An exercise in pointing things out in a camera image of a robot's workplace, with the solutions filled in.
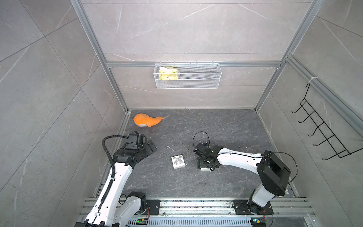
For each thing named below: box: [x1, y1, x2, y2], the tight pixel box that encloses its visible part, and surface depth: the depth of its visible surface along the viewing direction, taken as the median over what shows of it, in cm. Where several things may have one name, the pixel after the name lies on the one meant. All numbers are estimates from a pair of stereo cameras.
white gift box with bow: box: [171, 154, 186, 170], surface depth 88 cm
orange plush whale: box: [133, 113, 165, 128], surface depth 106 cm
